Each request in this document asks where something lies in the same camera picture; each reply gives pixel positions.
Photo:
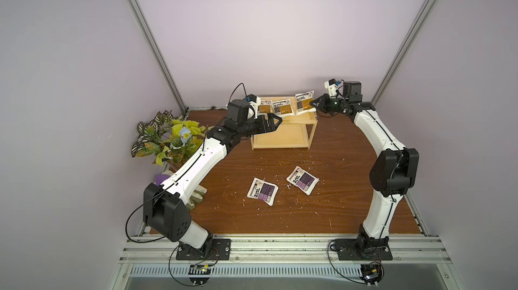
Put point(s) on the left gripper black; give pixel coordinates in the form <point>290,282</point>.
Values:
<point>268,128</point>

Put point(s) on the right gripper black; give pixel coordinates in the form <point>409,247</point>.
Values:
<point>325,102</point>

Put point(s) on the yellow coffee bag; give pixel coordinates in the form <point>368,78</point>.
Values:
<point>283,108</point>
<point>303,101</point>
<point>266,107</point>

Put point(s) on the light wooden two-tier shelf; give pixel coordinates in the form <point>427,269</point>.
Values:
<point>296,131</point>

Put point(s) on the purple coffee bag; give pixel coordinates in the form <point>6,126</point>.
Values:
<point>263,190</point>
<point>302,179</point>

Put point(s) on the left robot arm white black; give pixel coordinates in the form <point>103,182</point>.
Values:
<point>165,206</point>

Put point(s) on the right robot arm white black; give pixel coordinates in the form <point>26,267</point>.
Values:
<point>394,171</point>

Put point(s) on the artificial green potted plant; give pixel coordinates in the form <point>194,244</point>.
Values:
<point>169,139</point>

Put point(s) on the purple makeup sponge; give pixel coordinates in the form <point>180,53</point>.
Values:
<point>161,178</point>

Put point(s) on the left controller board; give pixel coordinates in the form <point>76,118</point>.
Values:
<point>199,274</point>

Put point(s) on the controller board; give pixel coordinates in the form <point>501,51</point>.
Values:
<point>372,273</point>
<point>199,274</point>

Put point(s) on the right controller board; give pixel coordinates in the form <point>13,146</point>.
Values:
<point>372,273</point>

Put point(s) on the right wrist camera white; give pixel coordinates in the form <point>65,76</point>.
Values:
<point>334,87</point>

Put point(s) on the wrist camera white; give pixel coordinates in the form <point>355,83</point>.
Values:
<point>253,105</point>
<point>334,87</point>

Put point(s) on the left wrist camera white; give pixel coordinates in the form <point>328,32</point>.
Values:
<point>253,105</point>

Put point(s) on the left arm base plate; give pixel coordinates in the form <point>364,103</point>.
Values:
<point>213,249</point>

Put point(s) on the aluminium front rail frame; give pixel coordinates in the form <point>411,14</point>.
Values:
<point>287,255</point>

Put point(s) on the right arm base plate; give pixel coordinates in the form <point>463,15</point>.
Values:
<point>366,250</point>

